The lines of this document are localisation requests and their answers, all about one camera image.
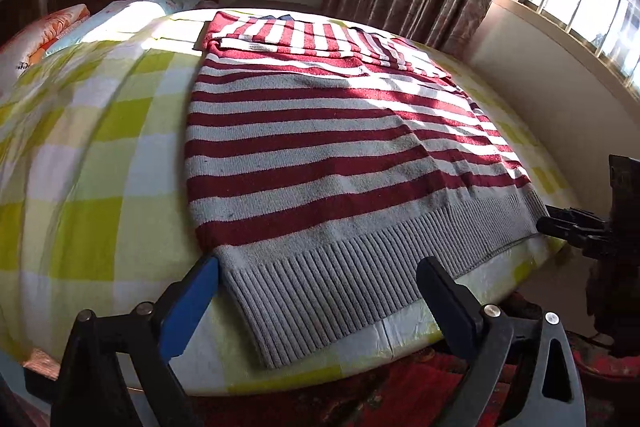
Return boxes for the yellow checked bedsheet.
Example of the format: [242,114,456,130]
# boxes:
[0,7,571,395]

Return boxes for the red white striped sweater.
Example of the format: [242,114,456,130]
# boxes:
[184,9,551,369]

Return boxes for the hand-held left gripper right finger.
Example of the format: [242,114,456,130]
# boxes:
[416,256,587,427]

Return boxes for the small wooden headboard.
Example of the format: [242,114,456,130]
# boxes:
[0,0,41,45]

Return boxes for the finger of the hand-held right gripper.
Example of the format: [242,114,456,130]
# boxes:
[536,204,613,263]

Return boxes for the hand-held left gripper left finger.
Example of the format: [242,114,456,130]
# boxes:
[50,254,221,427]

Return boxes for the light blue pillow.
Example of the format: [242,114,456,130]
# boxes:
[42,0,206,58]

